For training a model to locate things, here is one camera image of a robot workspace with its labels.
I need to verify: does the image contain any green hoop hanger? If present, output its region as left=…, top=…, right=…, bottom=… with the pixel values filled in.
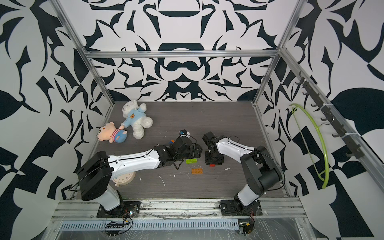
left=289, top=103, right=330, bottom=189

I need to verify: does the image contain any black connector box right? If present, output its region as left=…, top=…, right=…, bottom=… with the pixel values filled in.
left=238, top=222, right=255, bottom=236

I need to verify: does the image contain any aluminium frame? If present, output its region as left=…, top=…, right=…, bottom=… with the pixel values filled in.
left=47, top=0, right=384, bottom=220

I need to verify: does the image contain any white cable duct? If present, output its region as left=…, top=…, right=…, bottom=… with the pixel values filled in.
left=60, top=219, right=239, bottom=232

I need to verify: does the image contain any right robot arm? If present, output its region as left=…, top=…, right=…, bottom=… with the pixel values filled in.
left=203, top=132, right=283, bottom=207

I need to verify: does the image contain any white teddy bear blue shirt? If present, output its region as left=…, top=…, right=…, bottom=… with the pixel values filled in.
left=119, top=100, right=153, bottom=140

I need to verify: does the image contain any black connector box left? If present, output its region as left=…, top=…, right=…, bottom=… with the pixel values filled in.
left=104, top=222, right=126, bottom=236

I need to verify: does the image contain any black hook rack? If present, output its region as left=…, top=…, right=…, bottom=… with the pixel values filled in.
left=299, top=76, right=365, bottom=159

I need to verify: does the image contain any pink doll plush toy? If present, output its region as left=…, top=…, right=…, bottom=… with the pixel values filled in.
left=97, top=122, right=128, bottom=144

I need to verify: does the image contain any brown lego brick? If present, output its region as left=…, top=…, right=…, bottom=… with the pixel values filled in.
left=191, top=168, right=204, bottom=175

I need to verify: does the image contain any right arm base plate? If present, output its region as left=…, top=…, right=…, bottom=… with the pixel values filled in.
left=219, top=200, right=263, bottom=217

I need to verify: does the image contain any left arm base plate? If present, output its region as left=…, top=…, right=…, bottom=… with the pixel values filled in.
left=97, top=201, right=142, bottom=219

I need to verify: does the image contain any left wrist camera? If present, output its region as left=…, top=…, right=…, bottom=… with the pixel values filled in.
left=179, top=130, right=190, bottom=138

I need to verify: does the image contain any green square lego brick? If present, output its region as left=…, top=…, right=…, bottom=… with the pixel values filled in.
left=186, top=159, right=198, bottom=164

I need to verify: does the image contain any cream round toy clock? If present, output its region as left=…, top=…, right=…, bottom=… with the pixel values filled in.
left=112, top=172, right=136, bottom=187

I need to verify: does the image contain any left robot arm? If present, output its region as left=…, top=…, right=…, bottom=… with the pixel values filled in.
left=77, top=135, right=203, bottom=212

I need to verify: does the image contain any black connector box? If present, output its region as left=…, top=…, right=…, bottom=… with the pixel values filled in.
left=238, top=222, right=255, bottom=236
left=104, top=222, right=126, bottom=236

